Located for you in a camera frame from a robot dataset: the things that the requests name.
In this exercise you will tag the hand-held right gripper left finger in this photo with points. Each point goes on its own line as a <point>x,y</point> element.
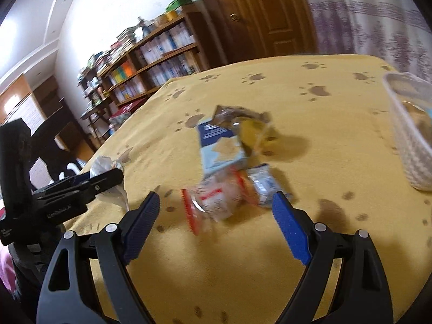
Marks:
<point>143,222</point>

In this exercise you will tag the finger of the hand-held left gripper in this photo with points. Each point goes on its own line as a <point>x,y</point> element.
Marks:
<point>81,177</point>
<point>101,182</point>

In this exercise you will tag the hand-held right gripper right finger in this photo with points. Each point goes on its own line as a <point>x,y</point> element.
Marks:
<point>290,229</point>

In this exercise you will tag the white green print packet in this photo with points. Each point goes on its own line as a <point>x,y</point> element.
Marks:
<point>103,163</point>

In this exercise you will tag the small blue white packet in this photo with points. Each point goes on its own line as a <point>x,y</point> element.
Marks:
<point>265,184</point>

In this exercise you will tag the red white bread bag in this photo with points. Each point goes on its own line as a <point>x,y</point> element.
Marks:
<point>216,199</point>

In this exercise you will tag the orange jelly cup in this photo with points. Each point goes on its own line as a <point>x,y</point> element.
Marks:
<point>253,135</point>

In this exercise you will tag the blue cracker box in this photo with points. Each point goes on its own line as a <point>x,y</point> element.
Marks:
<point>219,148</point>

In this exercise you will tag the white plastic basket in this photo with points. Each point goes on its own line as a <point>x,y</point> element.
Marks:
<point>411,162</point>

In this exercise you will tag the dark wooden chair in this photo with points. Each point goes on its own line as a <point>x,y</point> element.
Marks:
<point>50,131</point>

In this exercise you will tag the small dark trinket shelf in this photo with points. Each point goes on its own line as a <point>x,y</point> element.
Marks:
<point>94,108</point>

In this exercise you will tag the red box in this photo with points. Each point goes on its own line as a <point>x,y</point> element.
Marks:
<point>128,108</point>

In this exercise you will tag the pink garment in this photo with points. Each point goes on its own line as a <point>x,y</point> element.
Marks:
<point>5,270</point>

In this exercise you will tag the yellow paw print blanket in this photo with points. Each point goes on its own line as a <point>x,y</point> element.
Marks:
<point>303,125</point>

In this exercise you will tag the pile of stacked books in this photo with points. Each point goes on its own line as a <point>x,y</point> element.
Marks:
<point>121,38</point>

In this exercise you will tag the woven bowl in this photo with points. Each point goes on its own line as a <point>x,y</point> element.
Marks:
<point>160,21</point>

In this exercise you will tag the wooden bookshelf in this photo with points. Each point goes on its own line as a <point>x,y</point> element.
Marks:
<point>199,33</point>

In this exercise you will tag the yellow container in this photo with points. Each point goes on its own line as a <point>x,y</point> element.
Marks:
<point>172,16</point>

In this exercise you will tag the green box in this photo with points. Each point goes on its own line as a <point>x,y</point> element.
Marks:
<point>180,2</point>

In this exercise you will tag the brass door knob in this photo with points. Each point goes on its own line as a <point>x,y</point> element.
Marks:
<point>233,16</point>

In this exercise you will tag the wooden door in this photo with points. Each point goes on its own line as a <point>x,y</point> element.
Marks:
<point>270,6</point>

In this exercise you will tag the purple patterned curtain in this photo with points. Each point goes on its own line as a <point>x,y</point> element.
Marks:
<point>371,17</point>

